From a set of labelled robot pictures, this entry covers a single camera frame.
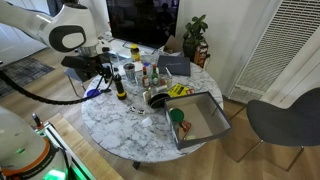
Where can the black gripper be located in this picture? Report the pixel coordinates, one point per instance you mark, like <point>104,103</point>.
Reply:
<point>99,68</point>

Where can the yellow and black torch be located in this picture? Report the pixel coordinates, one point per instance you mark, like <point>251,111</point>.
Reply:
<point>119,87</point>

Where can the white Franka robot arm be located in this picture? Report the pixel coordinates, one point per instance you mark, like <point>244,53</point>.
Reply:
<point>33,23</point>

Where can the translucent plastic cup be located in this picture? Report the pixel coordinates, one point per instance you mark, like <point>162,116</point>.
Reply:
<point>115,60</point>

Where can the grey glass tumbler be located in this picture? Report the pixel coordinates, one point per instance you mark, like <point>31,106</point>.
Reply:
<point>129,72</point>

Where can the white paper napkin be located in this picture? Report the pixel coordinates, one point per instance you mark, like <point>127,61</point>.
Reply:
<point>138,66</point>

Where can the white television cabinet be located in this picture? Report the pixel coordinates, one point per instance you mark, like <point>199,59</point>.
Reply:
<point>115,45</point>

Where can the yellow vitamin bottle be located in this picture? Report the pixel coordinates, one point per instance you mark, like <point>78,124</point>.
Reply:
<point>135,54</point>

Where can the red sauce bottle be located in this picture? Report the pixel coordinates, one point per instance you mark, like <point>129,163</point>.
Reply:
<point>145,80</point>

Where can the dark grey chair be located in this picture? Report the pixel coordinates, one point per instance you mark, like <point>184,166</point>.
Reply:
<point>286,120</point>
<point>74,75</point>

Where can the white black striped sunglasses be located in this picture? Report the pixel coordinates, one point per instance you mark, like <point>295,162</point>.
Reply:
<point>132,109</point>

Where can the green sauce bottle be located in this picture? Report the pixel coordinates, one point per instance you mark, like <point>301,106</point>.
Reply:
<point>155,78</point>

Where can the black glasses case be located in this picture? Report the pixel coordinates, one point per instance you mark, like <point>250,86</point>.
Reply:
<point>158,101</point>

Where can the clear plastic container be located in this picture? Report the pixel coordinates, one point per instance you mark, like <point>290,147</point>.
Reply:
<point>166,81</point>

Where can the small clear plastic piece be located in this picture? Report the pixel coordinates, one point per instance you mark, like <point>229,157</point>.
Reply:
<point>147,122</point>

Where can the black television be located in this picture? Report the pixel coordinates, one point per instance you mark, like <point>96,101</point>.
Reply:
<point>143,20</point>

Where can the brown cardboard box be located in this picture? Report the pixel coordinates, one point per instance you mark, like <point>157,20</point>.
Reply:
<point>171,45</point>

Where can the yellow packet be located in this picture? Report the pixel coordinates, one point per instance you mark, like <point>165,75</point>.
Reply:
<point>178,90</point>

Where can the wooden bench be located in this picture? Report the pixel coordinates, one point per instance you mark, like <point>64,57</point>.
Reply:
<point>83,146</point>

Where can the green round lid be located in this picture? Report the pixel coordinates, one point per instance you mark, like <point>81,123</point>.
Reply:
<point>176,115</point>

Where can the small red packet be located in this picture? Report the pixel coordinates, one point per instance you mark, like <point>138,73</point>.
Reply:
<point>190,90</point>

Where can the grey patterned rug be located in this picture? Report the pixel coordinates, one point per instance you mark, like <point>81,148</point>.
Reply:
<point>23,71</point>

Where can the red snack packet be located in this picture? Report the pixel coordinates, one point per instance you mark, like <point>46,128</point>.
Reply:
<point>185,126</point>

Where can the black table base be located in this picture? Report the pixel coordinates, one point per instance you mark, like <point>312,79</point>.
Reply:
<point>136,165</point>

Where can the green potted plant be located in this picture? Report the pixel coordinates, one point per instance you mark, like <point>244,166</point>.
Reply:
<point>195,28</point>

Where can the navy cardboard box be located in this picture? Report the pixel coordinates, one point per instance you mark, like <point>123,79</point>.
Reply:
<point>200,120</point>

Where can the aluminium mounting frame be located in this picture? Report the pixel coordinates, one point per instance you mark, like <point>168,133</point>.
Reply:
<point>66,150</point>

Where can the white wall vent grille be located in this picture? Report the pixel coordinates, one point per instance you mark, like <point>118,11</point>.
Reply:
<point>276,50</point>

